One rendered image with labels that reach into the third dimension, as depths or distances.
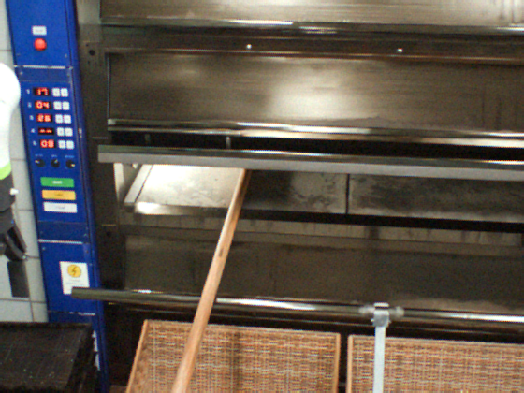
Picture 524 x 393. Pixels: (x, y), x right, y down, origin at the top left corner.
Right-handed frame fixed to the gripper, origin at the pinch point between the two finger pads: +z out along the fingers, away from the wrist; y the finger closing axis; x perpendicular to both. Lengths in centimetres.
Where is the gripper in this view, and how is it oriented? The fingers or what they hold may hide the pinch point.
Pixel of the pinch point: (6, 312)
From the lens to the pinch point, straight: 156.5
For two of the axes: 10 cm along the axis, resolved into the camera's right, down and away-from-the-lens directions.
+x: 9.9, 0.4, -1.5
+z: 0.3, 9.0, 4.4
